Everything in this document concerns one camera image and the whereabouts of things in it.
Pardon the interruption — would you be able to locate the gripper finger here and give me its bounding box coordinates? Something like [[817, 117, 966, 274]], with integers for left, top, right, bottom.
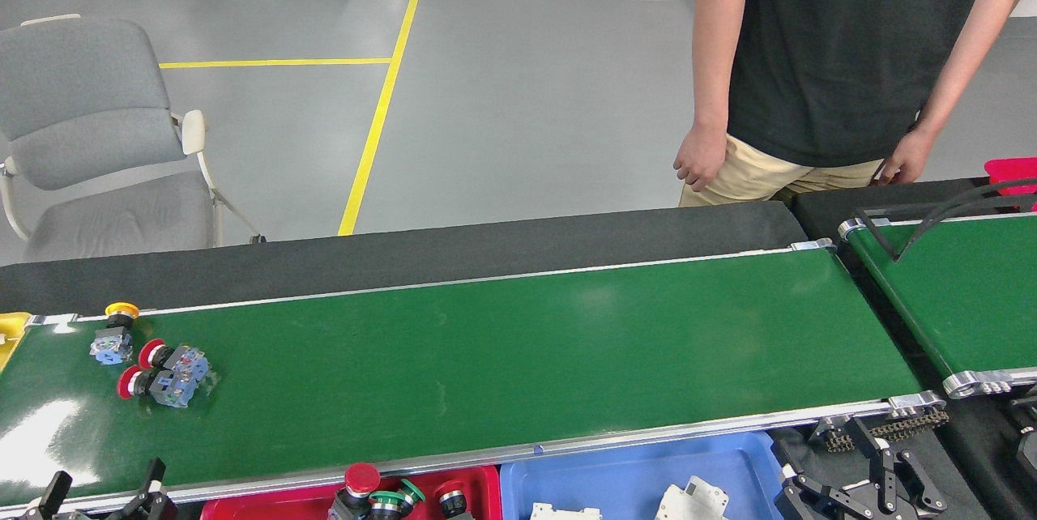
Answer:
[[774, 463, 864, 520], [868, 445, 949, 514], [32, 471, 75, 520], [122, 458, 177, 520]]

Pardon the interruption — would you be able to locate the yellow push button switch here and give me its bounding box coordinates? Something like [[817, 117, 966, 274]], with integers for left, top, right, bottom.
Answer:
[[89, 302, 140, 365]]

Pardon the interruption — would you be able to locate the red push button switch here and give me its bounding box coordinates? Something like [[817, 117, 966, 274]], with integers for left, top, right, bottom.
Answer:
[[117, 366, 201, 409], [328, 463, 382, 520], [138, 339, 210, 383], [433, 481, 475, 520]]

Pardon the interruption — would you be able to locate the green feeder conveyor belt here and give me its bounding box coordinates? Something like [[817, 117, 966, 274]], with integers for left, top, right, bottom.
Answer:
[[839, 212, 1037, 399]]

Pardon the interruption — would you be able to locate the long green conveyor belt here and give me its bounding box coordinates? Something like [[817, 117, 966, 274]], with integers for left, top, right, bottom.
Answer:
[[0, 238, 949, 517]]

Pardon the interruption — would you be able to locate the person's left hand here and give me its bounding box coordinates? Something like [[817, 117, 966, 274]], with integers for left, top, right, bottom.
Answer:
[[875, 129, 939, 185]]

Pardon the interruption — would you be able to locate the person's right hand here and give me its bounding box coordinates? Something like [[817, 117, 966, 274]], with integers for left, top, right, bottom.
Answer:
[[672, 123, 730, 194]]

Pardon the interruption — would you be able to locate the red plastic bin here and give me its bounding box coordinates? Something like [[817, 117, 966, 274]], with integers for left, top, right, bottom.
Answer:
[[200, 465, 501, 520]]

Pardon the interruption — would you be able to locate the yellow plastic bin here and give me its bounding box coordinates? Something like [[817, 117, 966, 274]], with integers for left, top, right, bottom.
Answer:
[[0, 312, 32, 371]]

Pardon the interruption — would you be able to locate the blue plastic bin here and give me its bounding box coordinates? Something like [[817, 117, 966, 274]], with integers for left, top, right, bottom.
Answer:
[[500, 431, 784, 520]]

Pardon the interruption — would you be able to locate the crimson plastic bin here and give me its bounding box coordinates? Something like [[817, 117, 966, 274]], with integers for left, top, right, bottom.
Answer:
[[984, 157, 1037, 198]]

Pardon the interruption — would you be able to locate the grey office chair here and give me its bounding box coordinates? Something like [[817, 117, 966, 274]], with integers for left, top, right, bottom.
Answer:
[[0, 14, 267, 263]]

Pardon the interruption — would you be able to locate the person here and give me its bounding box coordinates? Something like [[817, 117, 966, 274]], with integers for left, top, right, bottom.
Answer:
[[672, 0, 1037, 207]]

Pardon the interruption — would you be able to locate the black drive chain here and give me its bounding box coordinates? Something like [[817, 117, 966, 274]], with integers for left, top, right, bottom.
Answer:
[[822, 409, 950, 454]]

